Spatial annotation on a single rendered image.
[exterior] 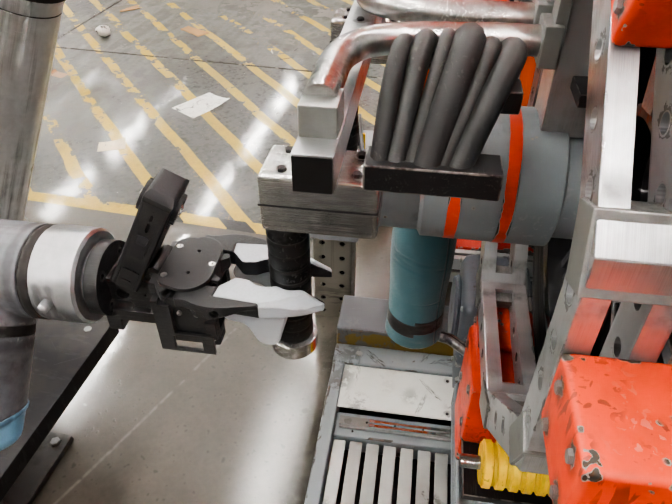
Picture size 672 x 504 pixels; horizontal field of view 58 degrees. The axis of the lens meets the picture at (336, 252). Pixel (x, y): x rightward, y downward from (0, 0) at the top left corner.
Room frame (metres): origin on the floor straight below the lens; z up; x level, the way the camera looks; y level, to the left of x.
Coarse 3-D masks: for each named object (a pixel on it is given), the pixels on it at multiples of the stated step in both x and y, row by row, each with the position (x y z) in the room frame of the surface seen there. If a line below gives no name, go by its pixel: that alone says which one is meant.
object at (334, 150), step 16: (352, 16) 0.63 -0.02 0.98; (368, 16) 0.63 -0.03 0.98; (368, 64) 0.56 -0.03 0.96; (352, 80) 0.47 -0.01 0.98; (352, 96) 0.44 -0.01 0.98; (352, 112) 0.44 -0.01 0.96; (304, 144) 0.36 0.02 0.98; (320, 144) 0.36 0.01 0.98; (336, 144) 0.37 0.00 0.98; (304, 160) 0.35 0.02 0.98; (320, 160) 0.35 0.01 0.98; (336, 160) 0.36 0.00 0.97; (304, 176) 0.35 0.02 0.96; (320, 176) 0.35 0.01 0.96; (336, 176) 0.36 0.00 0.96; (320, 192) 0.35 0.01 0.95
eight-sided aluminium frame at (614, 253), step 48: (528, 0) 0.74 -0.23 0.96; (624, 48) 0.35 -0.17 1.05; (624, 96) 0.33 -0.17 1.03; (624, 144) 0.31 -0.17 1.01; (624, 192) 0.29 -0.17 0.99; (576, 240) 0.29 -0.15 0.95; (624, 240) 0.27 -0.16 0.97; (480, 288) 0.62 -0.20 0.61; (576, 288) 0.27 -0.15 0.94; (624, 288) 0.26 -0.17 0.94; (480, 336) 0.55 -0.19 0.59; (528, 336) 0.52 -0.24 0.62; (576, 336) 0.26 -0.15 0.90; (624, 336) 0.28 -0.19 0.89; (528, 384) 0.45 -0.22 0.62; (528, 432) 0.27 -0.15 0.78
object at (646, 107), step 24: (648, 48) 0.61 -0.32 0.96; (648, 72) 0.59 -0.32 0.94; (648, 96) 0.53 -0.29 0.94; (648, 120) 0.52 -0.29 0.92; (648, 144) 0.58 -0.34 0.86; (648, 168) 0.57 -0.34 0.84; (552, 240) 0.66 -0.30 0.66; (552, 264) 0.63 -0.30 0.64; (552, 288) 0.60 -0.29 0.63; (552, 312) 0.57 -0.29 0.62; (600, 336) 0.48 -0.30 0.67
